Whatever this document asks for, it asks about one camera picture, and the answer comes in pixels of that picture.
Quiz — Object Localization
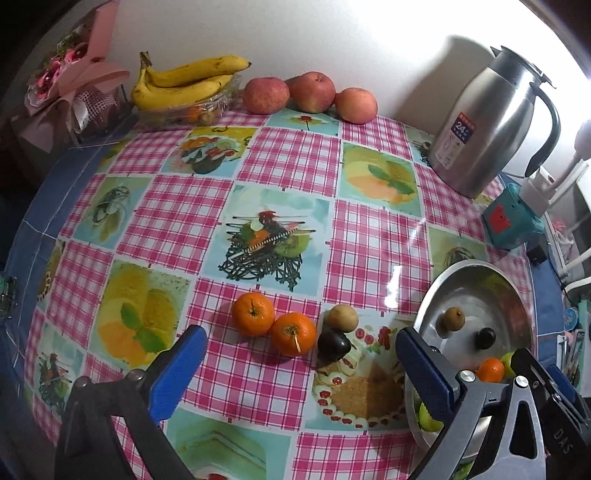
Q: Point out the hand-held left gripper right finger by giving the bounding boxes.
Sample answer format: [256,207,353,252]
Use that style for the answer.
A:
[396,327,548,480]

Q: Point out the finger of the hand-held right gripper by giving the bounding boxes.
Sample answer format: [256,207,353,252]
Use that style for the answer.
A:
[510,347,557,407]
[549,364,581,409]

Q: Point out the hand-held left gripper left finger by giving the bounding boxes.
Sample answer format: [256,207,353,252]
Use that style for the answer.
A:
[54,324,208,480]

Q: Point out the plain orange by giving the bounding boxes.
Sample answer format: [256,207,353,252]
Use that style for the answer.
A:
[231,292,276,337]
[475,357,505,384]

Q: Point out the large green apple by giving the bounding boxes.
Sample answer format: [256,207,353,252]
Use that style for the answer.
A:
[417,401,444,432]

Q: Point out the brown kiwi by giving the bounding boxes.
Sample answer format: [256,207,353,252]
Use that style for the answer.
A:
[327,304,359,332]
[438,305,466,333]

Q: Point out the large stainless steel bowl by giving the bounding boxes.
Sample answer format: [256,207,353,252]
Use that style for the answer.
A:
[404,259,539,464]

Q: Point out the orange with stem stick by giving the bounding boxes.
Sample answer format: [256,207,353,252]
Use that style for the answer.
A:
[270,312,318,357]

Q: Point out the teal toy box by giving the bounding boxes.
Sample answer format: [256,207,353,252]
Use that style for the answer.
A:
[482,182,548,250]

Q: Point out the white desk lamp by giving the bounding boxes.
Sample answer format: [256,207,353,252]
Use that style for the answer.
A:
[521,134,591,217]

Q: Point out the pink checkered tablecloth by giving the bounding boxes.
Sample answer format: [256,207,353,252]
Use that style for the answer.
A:
[0,108,568,480]

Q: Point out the stainless steel thermos jug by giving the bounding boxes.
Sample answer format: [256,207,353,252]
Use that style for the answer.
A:
[427,45,561,199]

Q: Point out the clear plastic container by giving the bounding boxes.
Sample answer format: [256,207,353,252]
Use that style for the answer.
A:
[136,76,242,128]

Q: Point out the red apple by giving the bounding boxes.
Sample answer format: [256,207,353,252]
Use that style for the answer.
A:
[335,88,378,124]
[243,77,291,115]
[288,71,336,114]

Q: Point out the yellow banana bunch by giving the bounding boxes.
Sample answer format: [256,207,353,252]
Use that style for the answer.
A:
[131,52,252,112]

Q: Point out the pink wrapped flower bouquet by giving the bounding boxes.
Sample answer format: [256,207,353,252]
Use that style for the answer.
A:
[11,0,132,153]

